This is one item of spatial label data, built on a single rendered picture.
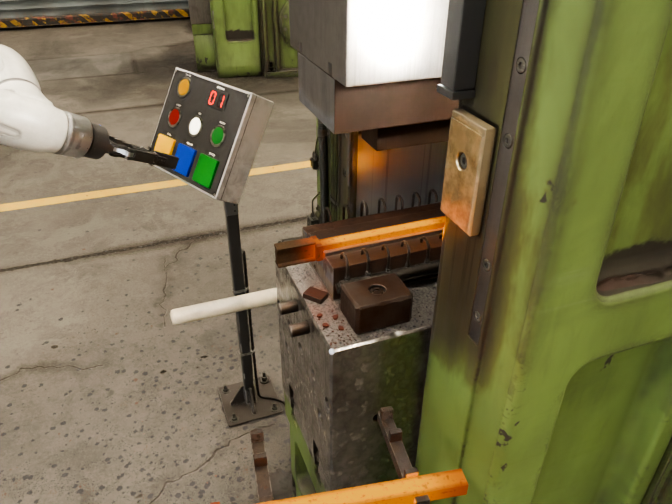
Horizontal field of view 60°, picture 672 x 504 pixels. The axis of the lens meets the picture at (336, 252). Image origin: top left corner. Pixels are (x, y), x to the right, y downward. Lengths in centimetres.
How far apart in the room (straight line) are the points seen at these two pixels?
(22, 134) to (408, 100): 72
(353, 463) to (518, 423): 45
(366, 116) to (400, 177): 43
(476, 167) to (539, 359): 30
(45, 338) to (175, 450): 89
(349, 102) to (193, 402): 154
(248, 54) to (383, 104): 509
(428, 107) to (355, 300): 37
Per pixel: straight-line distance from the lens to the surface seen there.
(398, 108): 106
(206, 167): 155
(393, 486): 88
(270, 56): 608
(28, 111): 127
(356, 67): 95
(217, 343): 253
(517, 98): 81
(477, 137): 85
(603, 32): 71
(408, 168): 144
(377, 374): 117
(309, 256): 121
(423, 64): 100
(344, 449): 129
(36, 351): 273
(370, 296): 110
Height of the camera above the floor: 164
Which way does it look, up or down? 32 degrees down
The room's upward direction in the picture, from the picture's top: straight up
